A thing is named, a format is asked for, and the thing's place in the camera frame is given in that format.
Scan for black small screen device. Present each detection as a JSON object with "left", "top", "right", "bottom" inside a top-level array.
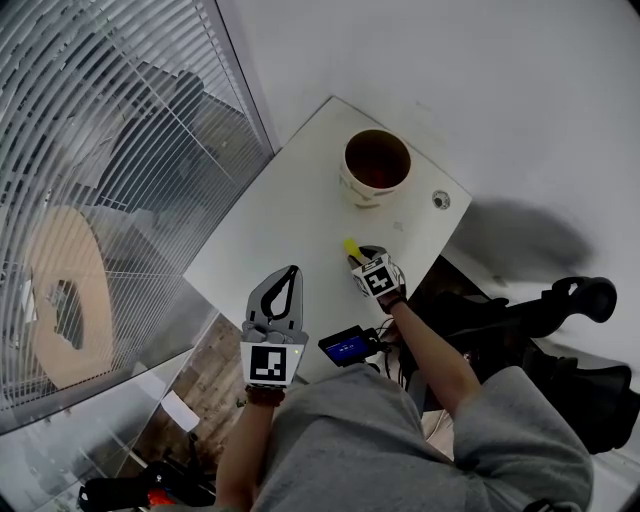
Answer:
[{"left": 318, "top": 324, "right": 381, "bottom": 368}]

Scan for black bead bracelet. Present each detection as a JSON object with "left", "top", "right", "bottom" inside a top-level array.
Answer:
[{"left": 377, "top": 292, "right": 407, "bottom": 315}]

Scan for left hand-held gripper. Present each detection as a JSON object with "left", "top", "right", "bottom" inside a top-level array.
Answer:
[{"left": 239, "top": 265, "right": 307, "bottom": 389}]

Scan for person's left forearm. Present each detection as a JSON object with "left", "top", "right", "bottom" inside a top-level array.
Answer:
[{"left": 214, "top": 402, "right": 281, "bottom": 512}]

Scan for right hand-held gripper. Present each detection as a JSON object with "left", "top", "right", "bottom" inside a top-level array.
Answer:
[{"left": 348, "top": 244, "right": 407, "bottom": 300}]

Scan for person's right forearm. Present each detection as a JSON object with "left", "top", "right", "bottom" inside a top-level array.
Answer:
[{"left": 387, "top": 299, "right": 484, "bottom": 421}]

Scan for black office chair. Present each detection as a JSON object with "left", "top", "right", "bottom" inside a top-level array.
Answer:
[{"left": 404, "top": 276, "right": 634, "bottom": 455}]

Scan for person's grey shirt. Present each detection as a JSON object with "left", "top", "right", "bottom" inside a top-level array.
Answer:
[{"left": 252, "top": 363, "right": 594, "bottom": 512}]

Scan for white window blinds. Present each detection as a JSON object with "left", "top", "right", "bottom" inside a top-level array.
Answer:
[{"left": 0, "top": 0, "right": 274, "bottom": 431}]

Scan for brown bead bracelet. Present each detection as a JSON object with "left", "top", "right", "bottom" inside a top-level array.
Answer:
[{"left": 244, "top": 384, "right": 286, "bottom": 407}]

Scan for cream patterned paper bucket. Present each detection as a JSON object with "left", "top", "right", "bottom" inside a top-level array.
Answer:
[{"left": 339, "top": 128, "right": 413, "bottom": 210}]

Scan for white paper sheet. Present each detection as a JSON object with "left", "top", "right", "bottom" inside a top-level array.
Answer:
[{"left": 160, "top": 390, "right": 200, "bottom": 432}]

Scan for black cable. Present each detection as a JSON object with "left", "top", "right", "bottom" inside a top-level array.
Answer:
[{"left": 374, "top": 319, "right": 416, "bottom": 391}]

